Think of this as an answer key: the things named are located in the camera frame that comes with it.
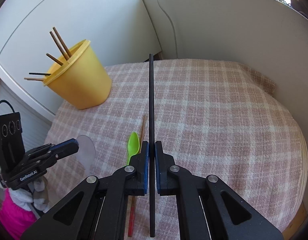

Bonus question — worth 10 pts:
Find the clear plastic spoon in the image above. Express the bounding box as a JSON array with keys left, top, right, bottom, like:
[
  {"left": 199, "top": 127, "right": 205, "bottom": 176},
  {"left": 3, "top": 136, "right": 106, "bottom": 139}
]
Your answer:
[{"left": 75, "top": 135, "right": 96, "bottom": 176}]

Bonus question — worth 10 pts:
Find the brown chopstick red end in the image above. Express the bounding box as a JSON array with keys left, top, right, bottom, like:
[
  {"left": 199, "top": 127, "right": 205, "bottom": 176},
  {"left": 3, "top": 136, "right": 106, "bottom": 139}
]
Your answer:
[{"left": 127, "top": 114, "right": 147, "bottom": 238}]

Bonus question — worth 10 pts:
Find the dark black chopstick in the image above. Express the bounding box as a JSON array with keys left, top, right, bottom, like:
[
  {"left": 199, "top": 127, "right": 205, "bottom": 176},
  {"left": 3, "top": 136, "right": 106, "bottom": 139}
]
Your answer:
[{"left": 149, "top": 54, "right": 155, "bottom": 238}]

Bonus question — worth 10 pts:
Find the light brown chopstick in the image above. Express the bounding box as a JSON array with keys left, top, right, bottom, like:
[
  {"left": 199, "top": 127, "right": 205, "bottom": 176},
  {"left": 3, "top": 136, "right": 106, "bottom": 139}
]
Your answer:
[{"left": 24, "top": 77, "right": 45, "bottom": 82}]

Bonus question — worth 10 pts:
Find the brown chopstick red tip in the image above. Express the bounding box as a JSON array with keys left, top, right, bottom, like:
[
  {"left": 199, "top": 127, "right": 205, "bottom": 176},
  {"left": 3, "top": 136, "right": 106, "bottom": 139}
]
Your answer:
[{"left": 52, "top": 27, "right": 72, "bottom": 58}]

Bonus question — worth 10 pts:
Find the dark brown chopstick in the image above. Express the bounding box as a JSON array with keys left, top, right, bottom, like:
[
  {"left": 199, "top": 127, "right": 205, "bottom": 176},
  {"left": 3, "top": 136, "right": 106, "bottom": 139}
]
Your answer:
[{"left": 49, "top": 31, "right": 69, "bottom": 60}]

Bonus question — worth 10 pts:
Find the thin brown chopstick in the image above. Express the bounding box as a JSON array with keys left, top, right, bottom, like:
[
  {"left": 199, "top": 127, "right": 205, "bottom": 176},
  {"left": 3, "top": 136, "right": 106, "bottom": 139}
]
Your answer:
[{"left": 46, "top": 53, "right": 63, "bottom": 66}]

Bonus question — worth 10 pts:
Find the pink sleeve forearm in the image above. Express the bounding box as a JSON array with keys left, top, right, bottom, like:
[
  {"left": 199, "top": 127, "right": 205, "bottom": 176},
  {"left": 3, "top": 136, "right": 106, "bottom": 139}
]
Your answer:
[{"left": 0, "top": 190, "right": 37, "bottom": 239}]

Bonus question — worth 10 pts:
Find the left gloved hand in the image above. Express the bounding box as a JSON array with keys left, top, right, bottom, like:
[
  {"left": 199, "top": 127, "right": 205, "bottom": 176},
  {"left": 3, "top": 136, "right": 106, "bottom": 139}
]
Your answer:
[{"left": 8, "top": 177, "right": 50, "bottom": 213}]

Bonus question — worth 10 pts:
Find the green plastic spoon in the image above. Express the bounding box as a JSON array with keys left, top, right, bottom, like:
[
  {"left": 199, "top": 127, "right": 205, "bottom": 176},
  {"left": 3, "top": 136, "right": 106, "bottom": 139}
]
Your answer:
[{"left": 127, "top": 132, "right": 140, "bottom": 165}]

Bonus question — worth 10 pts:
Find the yellow plastic container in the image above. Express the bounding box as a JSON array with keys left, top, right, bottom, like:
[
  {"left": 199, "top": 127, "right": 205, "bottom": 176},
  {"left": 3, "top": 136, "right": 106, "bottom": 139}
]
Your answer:
[{"left": 43, "top": 40, "right": 112, "bottom": 109}]

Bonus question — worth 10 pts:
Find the pink checkered cloth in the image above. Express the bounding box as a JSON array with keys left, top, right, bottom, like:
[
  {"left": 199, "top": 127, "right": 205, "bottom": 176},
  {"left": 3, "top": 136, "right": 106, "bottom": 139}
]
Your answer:
[{"left": 46, "top": 59, "right": 308, "bottom": 231}]

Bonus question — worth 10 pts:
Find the black camera box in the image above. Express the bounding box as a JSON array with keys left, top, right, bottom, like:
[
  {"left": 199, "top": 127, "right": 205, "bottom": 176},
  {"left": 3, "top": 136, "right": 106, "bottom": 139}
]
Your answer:
[{"left": 0, "top": 112, "right": 25, "bottom": 175}]

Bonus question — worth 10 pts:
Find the white power cable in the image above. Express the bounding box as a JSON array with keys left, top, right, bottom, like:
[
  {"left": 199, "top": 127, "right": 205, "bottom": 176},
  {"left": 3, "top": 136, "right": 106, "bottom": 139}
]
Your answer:
[{"left": 156, "top": 0, "right": 180, "bottom": 59}]

